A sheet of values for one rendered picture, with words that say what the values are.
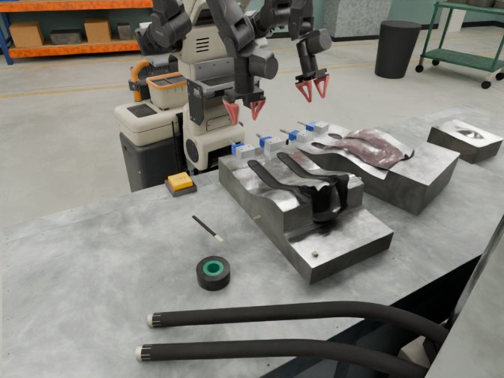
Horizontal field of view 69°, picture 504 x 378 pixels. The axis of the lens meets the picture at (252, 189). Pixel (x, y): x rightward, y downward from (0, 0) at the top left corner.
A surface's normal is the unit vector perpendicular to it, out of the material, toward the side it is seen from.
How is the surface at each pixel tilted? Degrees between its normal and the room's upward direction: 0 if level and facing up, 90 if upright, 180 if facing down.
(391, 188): 90
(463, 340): 90
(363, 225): 0
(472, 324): 90
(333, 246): 0
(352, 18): 90
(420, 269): 0
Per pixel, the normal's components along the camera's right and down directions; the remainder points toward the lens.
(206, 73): 0.61, 0.46
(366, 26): 0.32, 0.55
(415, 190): -0.69, 0.41
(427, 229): 0.02, -0.82
